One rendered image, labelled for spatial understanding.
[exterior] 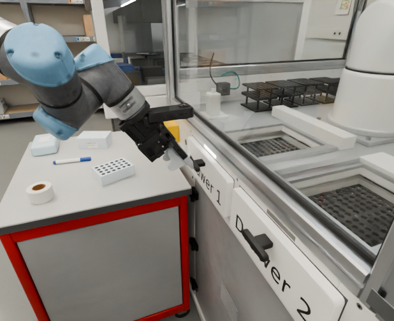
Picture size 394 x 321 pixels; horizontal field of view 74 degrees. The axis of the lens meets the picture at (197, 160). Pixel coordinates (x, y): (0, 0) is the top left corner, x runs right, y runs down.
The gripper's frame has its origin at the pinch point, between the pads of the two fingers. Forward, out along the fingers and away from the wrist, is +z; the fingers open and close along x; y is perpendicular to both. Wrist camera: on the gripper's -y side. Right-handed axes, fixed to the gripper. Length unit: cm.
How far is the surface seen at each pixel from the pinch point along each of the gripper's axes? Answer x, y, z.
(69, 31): -410, 26, -45
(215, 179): 7.8, -1.9, 4.5
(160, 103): -80, -5, 11
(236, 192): 19.0, -3.8, 1.8
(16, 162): -224, 143, 12
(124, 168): -24.1, 20.1, 0.9
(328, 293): 44.4, -4.2, 1.9
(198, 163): 1.0, -1.3, 1.9
